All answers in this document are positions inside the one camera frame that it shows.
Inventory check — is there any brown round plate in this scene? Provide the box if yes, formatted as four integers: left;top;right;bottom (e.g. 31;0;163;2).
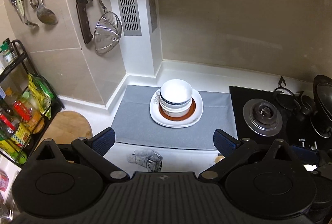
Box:
159;98;196;121

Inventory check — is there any white floral plate top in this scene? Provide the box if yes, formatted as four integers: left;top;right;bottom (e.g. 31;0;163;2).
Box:
150;89;204;128

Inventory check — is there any plain white bowl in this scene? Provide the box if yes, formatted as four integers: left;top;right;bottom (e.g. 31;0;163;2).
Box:
160;79;193;103

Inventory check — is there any light blue ceramic bowl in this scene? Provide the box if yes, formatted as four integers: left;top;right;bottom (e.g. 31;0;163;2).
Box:
160;106;190;118

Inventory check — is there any wooden round cutting board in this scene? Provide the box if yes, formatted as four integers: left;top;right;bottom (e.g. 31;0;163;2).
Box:
38;111;92;145

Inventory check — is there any silver left gas burner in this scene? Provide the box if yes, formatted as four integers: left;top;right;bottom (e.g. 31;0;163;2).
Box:
243;98;283;137

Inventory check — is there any black gas stove top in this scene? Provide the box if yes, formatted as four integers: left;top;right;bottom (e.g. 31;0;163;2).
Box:
229;86;331;156

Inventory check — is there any white printed cloth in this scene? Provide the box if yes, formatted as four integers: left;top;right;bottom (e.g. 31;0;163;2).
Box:
104;143;224;176

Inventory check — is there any red capped sauce bottle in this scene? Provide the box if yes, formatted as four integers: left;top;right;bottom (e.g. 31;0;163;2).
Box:
13;100;32;122

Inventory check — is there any black wok with lid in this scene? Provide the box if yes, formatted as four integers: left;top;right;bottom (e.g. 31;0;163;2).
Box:
311;75;331;139

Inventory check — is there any black pot support grate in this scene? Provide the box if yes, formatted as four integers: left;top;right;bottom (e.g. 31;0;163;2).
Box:
273;76;316;116

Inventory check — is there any green yellow snack bag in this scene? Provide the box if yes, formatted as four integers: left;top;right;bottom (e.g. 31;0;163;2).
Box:
28;73;54;119

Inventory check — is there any grey dish mat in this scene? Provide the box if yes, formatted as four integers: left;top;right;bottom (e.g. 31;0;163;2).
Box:
112;85;237;150

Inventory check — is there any metal mesh strainer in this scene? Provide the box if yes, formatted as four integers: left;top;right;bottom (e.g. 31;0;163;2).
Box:
93;0;122;55

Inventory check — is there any black wire spice rack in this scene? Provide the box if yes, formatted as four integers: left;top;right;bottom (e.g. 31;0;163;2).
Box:
1;38;64;167

